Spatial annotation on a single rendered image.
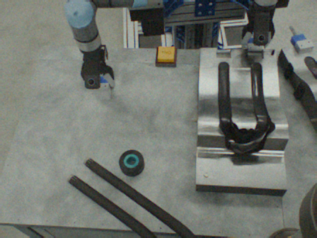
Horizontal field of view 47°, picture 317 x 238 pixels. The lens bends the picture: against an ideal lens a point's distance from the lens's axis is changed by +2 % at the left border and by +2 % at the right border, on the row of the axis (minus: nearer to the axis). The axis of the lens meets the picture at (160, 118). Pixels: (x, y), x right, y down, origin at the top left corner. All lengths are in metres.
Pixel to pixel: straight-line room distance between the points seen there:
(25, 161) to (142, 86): 0.48
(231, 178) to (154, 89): 0.44
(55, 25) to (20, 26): 0.25
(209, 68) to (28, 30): 1.81
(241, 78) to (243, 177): 0.34
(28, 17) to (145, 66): 1.67
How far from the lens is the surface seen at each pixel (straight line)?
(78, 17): 1.05
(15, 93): 2.52
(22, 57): 2.70
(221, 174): 1.11
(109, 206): 1.09
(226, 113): 1.14
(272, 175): 1.14
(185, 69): 1.38
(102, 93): 1.30
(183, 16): 1.66
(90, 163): 1.18
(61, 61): 1.48
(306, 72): 1.35
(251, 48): 1.39
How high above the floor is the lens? 1.89
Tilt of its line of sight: 59 degrees down
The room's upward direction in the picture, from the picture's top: 6 degrees counter-clockwise
